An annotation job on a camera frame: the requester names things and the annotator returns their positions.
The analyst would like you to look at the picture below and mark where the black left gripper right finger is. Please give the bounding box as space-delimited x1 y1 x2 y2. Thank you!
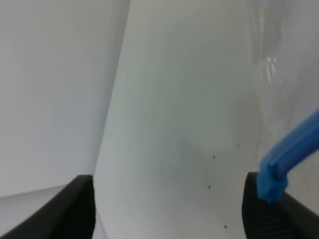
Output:
241 172 319 239

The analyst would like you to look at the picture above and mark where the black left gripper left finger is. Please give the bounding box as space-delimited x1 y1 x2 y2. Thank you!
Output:
1 175 96 239

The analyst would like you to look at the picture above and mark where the clear zip bag blue seal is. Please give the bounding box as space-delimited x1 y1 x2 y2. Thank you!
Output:
246 0 319 180

